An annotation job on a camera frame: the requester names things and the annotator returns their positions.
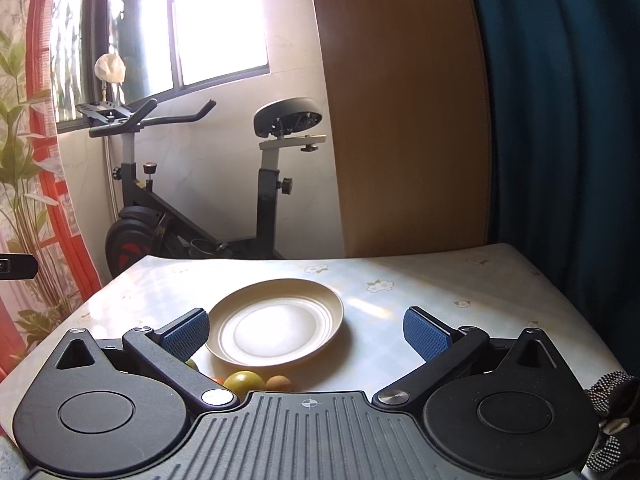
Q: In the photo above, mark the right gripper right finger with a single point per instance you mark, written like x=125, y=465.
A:
x=447, y=353

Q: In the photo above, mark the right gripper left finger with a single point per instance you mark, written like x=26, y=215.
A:
x=162, y=354

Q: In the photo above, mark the gloved right hand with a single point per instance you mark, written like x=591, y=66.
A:
x=615, y=399

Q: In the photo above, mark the red floral curtain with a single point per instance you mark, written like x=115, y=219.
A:
x=37, y=213

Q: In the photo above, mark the floral plastic tablecloth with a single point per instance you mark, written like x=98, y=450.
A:
x=494, y=288

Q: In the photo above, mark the cream round plate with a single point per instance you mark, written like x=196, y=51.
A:
x=273, y=323

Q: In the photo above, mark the white bulb ornament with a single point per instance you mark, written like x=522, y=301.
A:
x=110, y=68

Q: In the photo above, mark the wooden wardrobe panel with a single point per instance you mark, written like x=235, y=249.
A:
x=409, y=109

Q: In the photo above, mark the dark teal curtain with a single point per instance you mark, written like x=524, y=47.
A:
x=563, y=78

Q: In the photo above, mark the window with dark frame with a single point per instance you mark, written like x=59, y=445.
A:
x=169, y=47

